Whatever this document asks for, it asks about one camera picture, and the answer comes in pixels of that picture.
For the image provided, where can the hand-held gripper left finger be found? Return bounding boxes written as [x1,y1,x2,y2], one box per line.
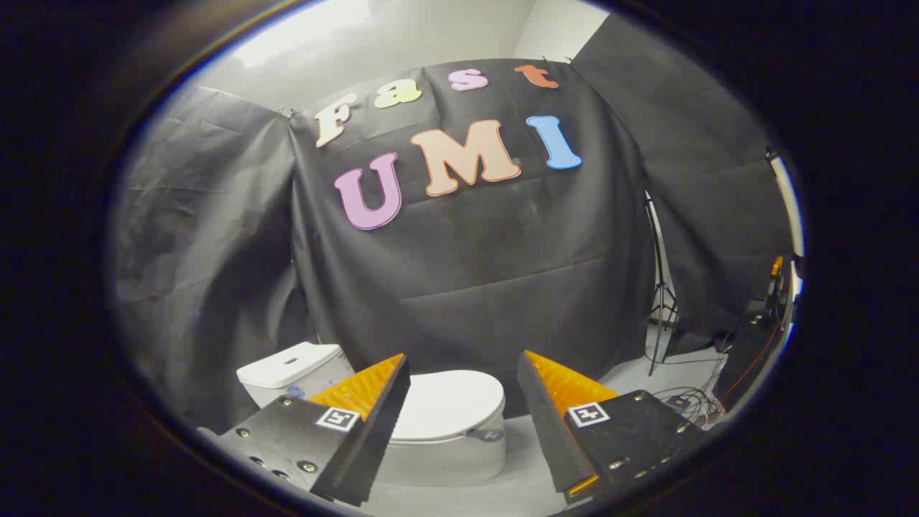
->
[215,353,412,507]

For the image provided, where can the white toilet tank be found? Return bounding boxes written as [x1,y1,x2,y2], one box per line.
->
[236,342,357,409]

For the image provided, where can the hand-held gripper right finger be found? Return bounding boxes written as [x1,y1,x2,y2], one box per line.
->
[517,350,712,506]

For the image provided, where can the black backdrop cloth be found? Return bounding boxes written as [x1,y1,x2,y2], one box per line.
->
[113,14,795,432]

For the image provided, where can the dark equipment box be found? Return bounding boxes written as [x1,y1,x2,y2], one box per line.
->
[717,300,785,411]

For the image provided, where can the white toilet bowl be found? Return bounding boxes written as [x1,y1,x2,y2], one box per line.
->
[373,420,508,487]

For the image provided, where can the tangled floor cables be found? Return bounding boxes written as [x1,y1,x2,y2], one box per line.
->
[645,343,727,429]

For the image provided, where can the black tripod stand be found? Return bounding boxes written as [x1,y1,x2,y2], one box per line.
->
[641,192,680,378]

